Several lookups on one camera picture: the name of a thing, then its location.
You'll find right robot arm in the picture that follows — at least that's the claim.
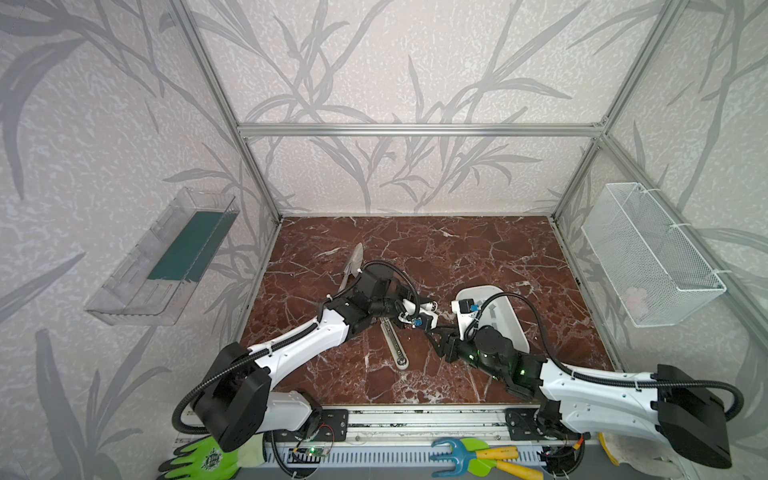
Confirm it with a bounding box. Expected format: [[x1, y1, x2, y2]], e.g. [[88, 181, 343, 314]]
[[414, 292, 744, 469]]

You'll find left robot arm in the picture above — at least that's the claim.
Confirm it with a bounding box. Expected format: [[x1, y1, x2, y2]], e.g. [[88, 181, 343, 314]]
[[171, 260, 437, 452]]

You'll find metal garden trowel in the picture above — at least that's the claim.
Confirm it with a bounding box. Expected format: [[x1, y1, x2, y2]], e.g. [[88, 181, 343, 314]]
[[338, 243, 364, 293]]

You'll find white plastic tray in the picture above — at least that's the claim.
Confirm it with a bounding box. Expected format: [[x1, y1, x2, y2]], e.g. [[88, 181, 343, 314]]
[[452, 285, 530, 353]]

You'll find teal toy garden rake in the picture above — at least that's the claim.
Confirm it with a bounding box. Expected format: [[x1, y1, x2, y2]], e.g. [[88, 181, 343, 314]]
[[429, 438, 519, 478]]

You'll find green toy garden shovel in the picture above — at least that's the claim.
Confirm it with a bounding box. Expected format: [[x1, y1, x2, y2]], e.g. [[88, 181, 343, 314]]
[[461, 438, 544, 480]]

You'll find white work glove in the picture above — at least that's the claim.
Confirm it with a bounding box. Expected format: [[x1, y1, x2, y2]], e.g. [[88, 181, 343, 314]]
[[598, 433, 684, 479]]

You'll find green work glove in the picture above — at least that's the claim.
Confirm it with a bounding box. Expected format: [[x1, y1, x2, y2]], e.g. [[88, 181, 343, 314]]
[[158, 434, 266, 480]]

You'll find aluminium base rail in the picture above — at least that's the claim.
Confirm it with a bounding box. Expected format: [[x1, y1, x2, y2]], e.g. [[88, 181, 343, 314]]
[[173, 403, 601, 469]]

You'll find white wire mesh basket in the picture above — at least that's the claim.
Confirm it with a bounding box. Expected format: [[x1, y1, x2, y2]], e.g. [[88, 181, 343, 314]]
[[582, 182, 727, 328]]

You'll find clear acrylic wall shelf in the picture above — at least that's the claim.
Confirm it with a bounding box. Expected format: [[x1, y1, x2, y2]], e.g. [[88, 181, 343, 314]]
[[85, 187, 240, 326]]

